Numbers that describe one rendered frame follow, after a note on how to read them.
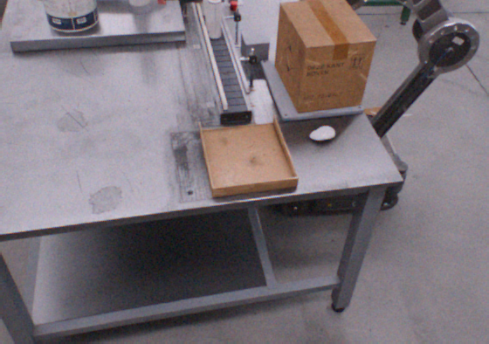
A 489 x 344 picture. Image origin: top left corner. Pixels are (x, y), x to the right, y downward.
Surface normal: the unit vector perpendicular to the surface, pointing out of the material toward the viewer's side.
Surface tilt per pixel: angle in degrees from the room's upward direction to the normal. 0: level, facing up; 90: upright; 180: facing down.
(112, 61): 0
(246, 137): 0
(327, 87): 90
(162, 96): 0
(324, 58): 90
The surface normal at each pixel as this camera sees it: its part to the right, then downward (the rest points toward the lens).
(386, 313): 0.05, -0.74
